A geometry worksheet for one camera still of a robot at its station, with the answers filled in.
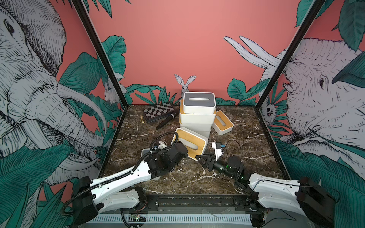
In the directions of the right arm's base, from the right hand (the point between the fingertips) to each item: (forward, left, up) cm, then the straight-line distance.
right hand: (197, 156), depth 73 cm
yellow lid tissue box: (+21, -1, -3) cm, 21 cm away
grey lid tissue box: (+24, -1, +15) cm, 29 cm away
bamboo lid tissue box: (+5, +1, +4) cm, 6 cm away
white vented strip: (-25, +15, -18) cm, 35 cm away
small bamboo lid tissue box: (+33, -21, -15) cm, 41 cm away
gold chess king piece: (+36, +41, -17) cm, 57 cm away
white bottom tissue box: (+22, -7, -11) cm, 25 cm away
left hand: (+7, +6, +2) cm, 10 cm away
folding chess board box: (+43, +29, -14) cm, 54 cm away
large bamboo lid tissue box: (+21, +1, +5) cm, 22 cm away
